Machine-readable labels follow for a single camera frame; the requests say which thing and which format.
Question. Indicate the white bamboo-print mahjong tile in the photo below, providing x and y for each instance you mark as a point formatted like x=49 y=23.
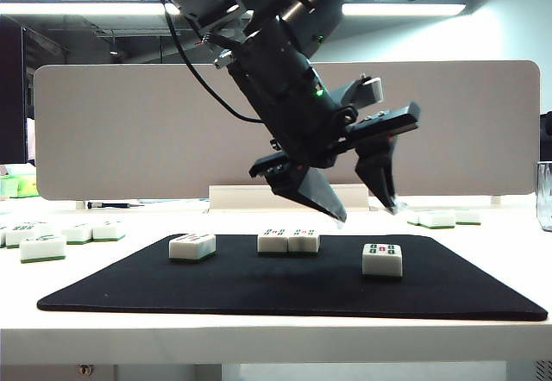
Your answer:
x=192 y=248
x=272 y=244
x=382 y=264
x=304 y=243

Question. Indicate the white divider support bracket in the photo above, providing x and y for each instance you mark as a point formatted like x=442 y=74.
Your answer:
x=496 y=201
x=80 y=204

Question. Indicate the grey vented panel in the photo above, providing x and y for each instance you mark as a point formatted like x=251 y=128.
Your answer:
x=543 y=370

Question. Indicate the clear glass cup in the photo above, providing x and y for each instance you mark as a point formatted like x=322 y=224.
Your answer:
x=544 y=200

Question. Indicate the black pen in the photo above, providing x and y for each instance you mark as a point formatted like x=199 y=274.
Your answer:
x=108 y=204

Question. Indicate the black fabric mat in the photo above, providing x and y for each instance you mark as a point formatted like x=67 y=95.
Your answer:
x=276 y=295

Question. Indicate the white bird-print mahjong tile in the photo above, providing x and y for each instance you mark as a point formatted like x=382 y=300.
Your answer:
x=43 y=251

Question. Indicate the beige desk divider panel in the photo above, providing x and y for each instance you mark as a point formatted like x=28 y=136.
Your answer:
x=108 y=139

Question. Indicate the black background object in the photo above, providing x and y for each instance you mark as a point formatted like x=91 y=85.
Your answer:
x=547 y=135

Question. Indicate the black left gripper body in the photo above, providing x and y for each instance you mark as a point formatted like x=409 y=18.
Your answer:
x=293 y=109

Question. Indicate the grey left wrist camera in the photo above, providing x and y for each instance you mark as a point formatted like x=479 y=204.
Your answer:
x=373 y=89

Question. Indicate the green yellow package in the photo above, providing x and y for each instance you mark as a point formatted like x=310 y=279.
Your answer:
x=19 y=186

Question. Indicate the white green-backed mahjong tile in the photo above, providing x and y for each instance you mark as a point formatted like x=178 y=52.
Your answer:
x=19 y=239
x=77 y=234
x=2 y=238
x=45 y=229
x=414 y=218
x=468 y=217
x=109 y=231
x=437 y=220

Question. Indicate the metal drawer lock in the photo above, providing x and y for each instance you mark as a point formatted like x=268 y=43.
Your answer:
x=85 y=370

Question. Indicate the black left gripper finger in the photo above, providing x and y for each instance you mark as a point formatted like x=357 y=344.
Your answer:
x=315 y=191
x=379 y=174

